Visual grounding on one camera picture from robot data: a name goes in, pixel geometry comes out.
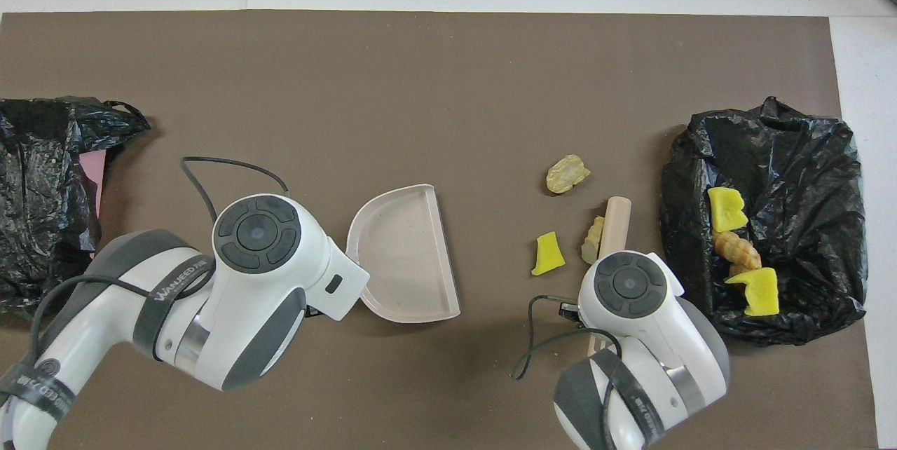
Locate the orange sponge piece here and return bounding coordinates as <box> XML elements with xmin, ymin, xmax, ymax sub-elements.
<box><xmin>713</xmin><ymin>231</ymin><xmax>762</xmax><ymax>270</ymax></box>

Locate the beige plastic dustpan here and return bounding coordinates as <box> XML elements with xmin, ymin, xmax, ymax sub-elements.
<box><xmin>346</xmin><ymin>184</ymin><xmax>461</xmax><ymax>325</ymax></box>

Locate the black trash bag over pink bin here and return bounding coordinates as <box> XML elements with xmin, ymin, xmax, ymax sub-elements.
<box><xmin>0</xmin><ymin>97</ymin><xmax>151</xmax><ymax>321</ymax></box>

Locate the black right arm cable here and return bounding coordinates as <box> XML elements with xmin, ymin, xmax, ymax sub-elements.
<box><xmin>512</xmin><ymin>294</ymin><xmax>624</xmax><ymax>381</ymax></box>

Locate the green and yellow sponge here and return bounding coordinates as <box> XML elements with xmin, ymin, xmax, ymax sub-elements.
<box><xmin>706</xmin><ymin>187</ymin><xmax>749</xmax><ymax>232</ymax></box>

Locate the small yellow sponge scrap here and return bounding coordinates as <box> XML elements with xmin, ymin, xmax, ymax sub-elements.
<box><xmin>530</xmin><ymin>231</ymin><xmax>566</xmax><ymax>277</ymax></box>

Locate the yellow sponge piece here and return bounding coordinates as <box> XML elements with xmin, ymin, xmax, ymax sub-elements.
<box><xmin>724</xmin><ymin>268</ymin><xmax>780</xmax><ymax>316</ymax></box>

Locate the pale beige sponge scrap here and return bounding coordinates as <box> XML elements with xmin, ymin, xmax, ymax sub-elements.
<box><xmin>546</xmin><ymin>154</ymin><xmax>591</xmax><ymax>195</ymax></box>
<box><xmin>581</xmin><ymin>216</ymin><xmax>605</xmax><ymax>265</ymax></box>

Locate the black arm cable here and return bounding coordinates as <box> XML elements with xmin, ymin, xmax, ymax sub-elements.
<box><xmin>512</xmin><ymin>294</ymin><xmax>624</xmax><ymax>381</ymax></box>
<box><xmin>28</xmin><ymin>156</ymin><xmax>290</xmax><ymax>367</ymax></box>

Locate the brown table mat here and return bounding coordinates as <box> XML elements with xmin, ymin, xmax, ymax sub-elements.
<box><xmin>0</xmin><ymin>10</ymin><xmax>878</xmax><ymax>450</ymax></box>

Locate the beige brush with black bristles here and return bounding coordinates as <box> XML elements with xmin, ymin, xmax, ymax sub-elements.
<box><xmin>587</xmin><ymin>196</ymin><xmax>632</xmax><ymax>357</ymax></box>

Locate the pink bin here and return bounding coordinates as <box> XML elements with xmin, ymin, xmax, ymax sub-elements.
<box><xmin>78</xmin><ymin>149</ymin><xmax>108</xmax><ymax>254</ymax></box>

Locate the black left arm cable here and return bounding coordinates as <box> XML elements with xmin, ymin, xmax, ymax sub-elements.
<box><xmin>28</xmin><ymin>156</ymin><xmax>290</xmax><ymax>367</ymax></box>

